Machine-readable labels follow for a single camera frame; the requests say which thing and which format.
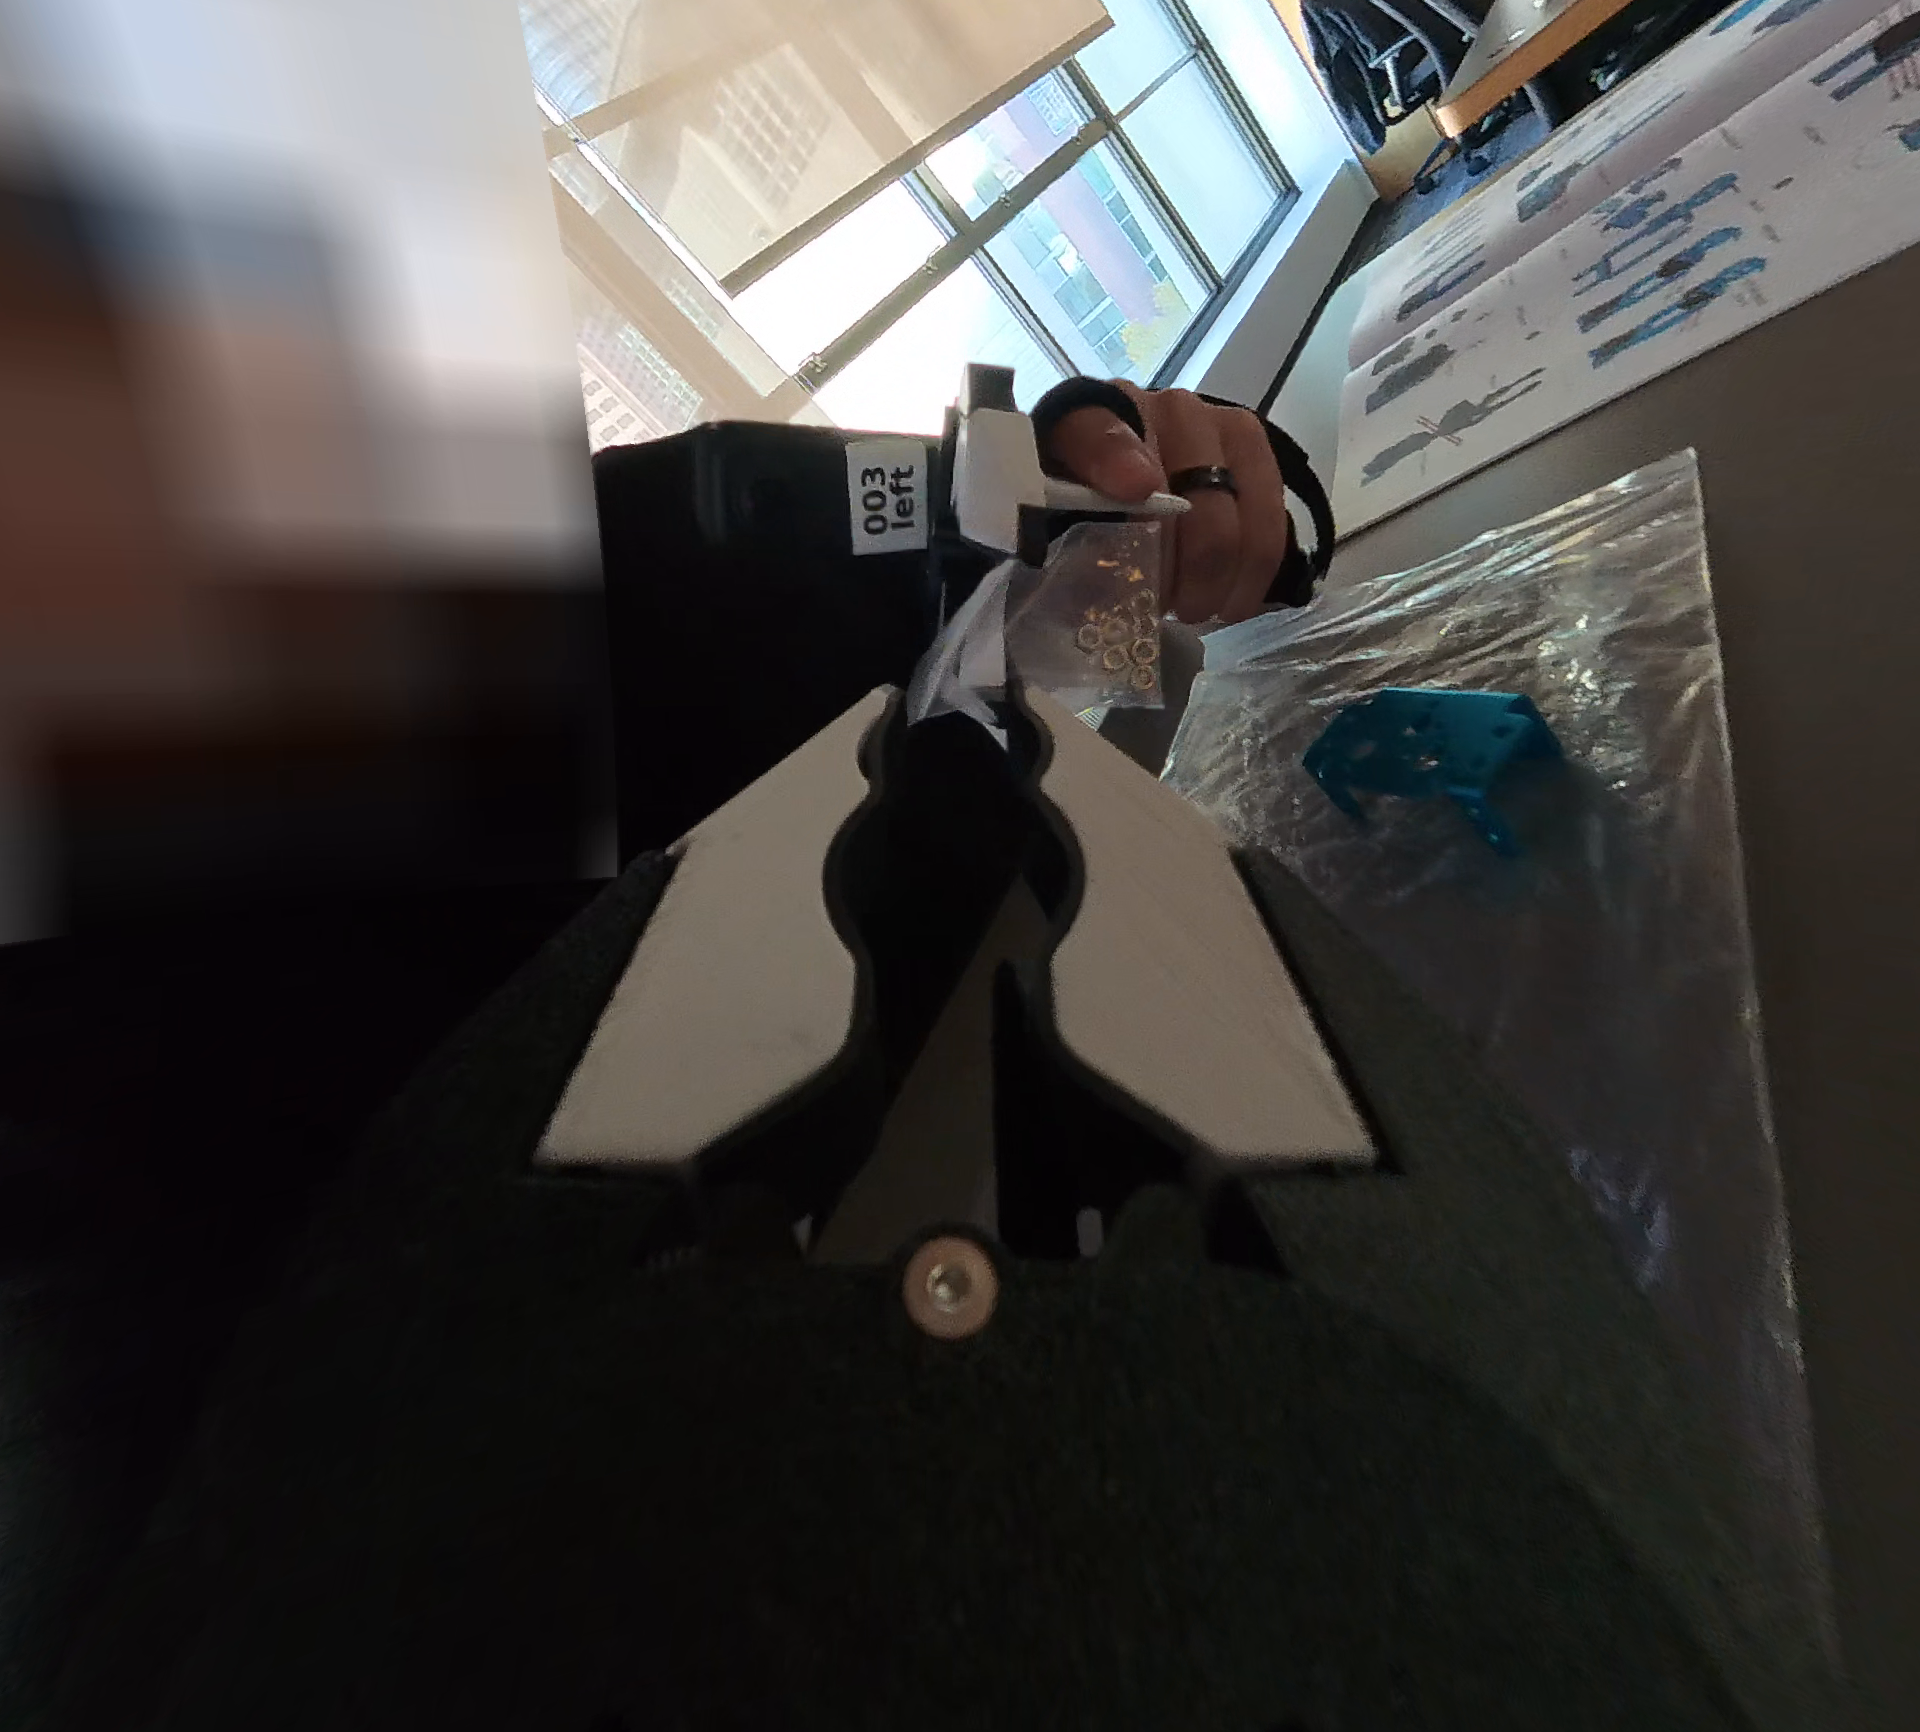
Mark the tall side window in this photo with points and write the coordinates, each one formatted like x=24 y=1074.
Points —
x=1051 y=309

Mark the person's left hand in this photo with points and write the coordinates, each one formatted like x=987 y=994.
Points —
x=1230 y=548

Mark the open instruction manual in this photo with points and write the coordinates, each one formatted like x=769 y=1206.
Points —
x=1652 y=188

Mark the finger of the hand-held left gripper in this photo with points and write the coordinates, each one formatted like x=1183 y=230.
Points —
x=998 y=473

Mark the small clear nut bag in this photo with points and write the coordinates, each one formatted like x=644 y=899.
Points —
x=1110 y=622

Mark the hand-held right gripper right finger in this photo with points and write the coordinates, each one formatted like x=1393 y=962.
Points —
x=1201 y=1013

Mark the blue metal bracket large holes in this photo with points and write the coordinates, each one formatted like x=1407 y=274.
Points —
x=1410 y=742

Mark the large clear plastic bag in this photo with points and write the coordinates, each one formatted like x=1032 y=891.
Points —
x=1577 y=938

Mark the person's black sweater torso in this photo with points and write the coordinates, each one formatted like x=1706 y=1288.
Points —
x=182 y=1088

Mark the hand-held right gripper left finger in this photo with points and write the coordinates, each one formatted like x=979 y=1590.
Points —
x=707 y=1013

